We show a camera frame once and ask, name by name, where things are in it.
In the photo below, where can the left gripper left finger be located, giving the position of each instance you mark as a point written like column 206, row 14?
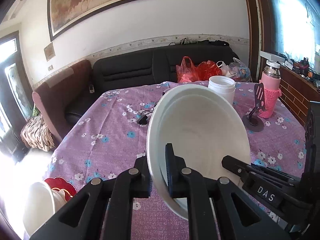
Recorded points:
column 101, row 209

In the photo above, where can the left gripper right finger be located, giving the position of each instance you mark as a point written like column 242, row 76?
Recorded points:
column 217, row 209

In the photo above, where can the white bowl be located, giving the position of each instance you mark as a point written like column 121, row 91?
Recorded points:
column 39, row 206
column 202, row 128

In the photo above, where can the cream ceramic dish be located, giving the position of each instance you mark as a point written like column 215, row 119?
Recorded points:
column 59, row 199

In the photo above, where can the red scalloped plate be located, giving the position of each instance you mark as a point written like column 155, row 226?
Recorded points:
column 60, row 184

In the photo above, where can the purple floral tablecloth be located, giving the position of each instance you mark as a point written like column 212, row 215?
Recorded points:
column 107, row 140

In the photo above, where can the purple phone stand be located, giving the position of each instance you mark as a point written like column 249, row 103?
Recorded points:
column 251, row 120

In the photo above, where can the black small adapter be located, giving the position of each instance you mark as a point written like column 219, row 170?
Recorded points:
column 143, row 119

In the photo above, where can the patterned blanket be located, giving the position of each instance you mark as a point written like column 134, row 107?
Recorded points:
column 36, row 134

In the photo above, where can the green cloth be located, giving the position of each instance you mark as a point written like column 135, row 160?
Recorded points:
column 35, row 112

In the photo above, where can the pink thermos bottle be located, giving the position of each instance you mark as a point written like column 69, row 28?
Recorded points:
column 271, row 80

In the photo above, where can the maroon armchair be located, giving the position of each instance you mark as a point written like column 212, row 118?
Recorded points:
column 59, row 92

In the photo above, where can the white plastic jar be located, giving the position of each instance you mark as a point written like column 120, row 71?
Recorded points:
column 223, row 86

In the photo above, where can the cartoon printed bag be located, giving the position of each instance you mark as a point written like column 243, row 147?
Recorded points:
column 239, row 71

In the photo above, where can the dark wooden door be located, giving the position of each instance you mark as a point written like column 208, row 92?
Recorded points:
column 16, row 101

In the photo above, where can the white box on cabinet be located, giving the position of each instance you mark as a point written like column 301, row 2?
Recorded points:
column 271, row 57

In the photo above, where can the clear plastic bag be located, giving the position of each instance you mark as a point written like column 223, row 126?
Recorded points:
column 224, row 69

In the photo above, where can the black sofa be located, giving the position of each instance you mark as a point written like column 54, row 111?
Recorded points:
column 143, row 67

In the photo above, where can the red plastic bag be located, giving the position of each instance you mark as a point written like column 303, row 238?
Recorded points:
column 188, row 72

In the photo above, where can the wooden mirror cabinet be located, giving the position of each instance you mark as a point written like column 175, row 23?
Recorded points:
column 288, row 28

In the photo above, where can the small wall certificate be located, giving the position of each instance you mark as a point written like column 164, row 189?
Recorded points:
column 49, row 51

